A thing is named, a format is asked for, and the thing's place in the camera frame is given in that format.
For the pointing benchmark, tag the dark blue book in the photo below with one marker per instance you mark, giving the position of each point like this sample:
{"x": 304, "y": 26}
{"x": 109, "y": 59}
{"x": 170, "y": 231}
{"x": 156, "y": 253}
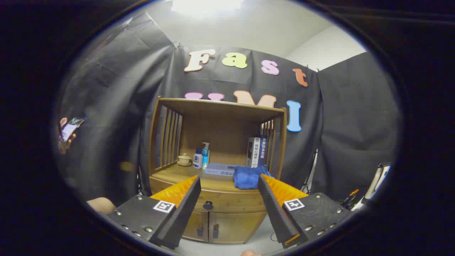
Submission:
{"x": 263, "y": 151}

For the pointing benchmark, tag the smartphone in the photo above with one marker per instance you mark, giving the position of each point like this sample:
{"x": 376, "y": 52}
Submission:
{"x": 71, "y": 127}

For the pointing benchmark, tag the beige teacup with saucer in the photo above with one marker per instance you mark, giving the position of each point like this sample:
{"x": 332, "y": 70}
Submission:
{"x": 184, "y": 160}

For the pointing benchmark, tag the black stand leg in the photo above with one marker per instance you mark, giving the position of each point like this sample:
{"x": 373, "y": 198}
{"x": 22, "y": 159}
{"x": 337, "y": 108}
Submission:
{"x": 311, "y": 174}

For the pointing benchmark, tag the orange black tool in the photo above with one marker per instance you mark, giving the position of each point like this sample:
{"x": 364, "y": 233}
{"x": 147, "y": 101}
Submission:
{"x": 351, "y": 197}

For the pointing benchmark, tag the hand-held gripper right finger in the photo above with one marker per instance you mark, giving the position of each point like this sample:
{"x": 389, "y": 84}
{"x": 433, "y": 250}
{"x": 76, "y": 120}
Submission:
{"x": 273, "y": 213}

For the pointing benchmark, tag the wooden cabinet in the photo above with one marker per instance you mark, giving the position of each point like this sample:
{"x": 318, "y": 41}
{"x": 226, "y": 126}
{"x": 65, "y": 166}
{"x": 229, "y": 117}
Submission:
{"x": 213, "y": 106}

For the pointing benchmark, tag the wooden countertop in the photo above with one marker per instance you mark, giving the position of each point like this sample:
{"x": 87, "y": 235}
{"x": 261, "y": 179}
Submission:
{"x": 177, "y": 174}

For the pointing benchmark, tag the blue towel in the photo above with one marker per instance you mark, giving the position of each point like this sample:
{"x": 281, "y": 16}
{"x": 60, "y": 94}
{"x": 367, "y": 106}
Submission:
{"x": 249, "y": 177}

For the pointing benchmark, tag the blue pump bottle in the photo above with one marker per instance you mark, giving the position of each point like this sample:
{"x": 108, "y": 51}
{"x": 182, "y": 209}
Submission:
{"x": 205, "y": 154}

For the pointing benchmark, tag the wooden cabinet door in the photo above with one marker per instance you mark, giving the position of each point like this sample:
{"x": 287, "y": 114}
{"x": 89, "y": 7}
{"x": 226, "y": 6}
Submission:
{"x": 238, "y": 227}
{"x": 193, "y": 227}

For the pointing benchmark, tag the white lotion bottle blue cap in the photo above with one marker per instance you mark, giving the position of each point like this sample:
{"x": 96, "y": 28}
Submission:
{"x": 197, "y": 160}

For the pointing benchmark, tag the wooden drawer with black knob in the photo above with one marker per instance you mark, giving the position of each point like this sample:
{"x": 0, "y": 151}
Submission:
{"x": 231, "y": 199}

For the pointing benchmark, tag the flat white book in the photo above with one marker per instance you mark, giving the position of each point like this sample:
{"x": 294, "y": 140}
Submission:
{"x": 220, "y": 169}

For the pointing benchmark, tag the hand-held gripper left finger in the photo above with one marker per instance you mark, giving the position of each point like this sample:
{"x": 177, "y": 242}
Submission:
{"x": 185, "y": 213}

